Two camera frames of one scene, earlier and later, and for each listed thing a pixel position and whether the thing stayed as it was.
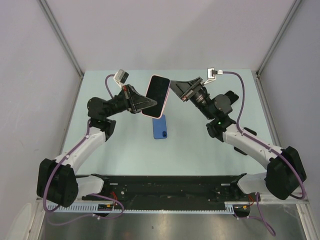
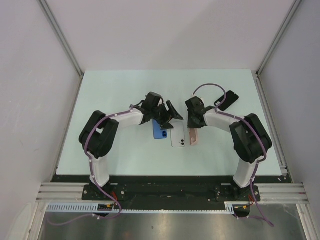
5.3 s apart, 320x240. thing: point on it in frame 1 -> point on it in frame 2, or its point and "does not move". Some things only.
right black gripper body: (197, 97) -> (191, 123)
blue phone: (159, 127) does not move
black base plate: (161, 191) does not move
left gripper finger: (139, 101) -> (174, 113)
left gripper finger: (138, 110) -> (164, 125)
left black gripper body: (123, 102) -> (160, 113)
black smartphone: (232, 96) does not move
